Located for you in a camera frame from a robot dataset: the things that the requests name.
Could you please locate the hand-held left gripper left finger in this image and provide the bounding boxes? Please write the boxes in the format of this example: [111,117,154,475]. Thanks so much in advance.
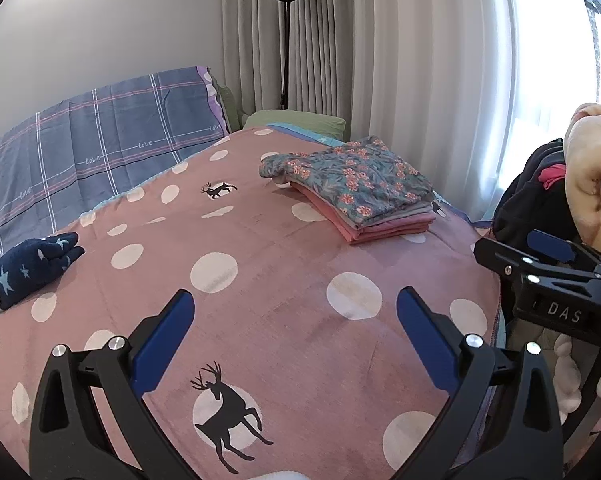
[29,289,196,480]

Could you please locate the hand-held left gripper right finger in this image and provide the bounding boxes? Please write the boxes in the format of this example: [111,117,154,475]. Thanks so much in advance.
[396,286,565,480]

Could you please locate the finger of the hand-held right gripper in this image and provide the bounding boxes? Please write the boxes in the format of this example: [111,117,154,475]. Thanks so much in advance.
[473,236,601,291]
[527,229,601,276]

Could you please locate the teal floral shirt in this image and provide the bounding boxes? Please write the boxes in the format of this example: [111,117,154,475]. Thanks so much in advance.
[259,135,435,227]

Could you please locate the black garment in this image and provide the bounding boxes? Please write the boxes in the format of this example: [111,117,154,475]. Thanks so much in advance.
[493,139,581,251]

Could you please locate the magenta garment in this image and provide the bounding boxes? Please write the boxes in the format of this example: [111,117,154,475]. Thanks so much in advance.
[539,164,567,192]

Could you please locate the folded pink garment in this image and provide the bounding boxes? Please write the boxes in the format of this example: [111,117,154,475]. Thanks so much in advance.
[289,182,437,246]

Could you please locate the pink polka-dot blanket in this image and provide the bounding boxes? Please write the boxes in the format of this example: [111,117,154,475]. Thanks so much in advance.
[0,127,503,480]

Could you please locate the navy star print garment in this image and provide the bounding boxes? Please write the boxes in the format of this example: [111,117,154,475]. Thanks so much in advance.
[0,232,86,317]

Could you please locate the white curtain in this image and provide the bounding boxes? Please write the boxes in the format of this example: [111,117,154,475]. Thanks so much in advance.
[223,0,601,226]

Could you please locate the blue plaid pillow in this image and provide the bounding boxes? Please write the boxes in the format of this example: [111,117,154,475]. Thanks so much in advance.
[0,66,231,261]

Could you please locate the green pillow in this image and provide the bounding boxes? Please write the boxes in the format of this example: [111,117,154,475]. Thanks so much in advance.
[219,86,248,130]
[243,109,347,137]

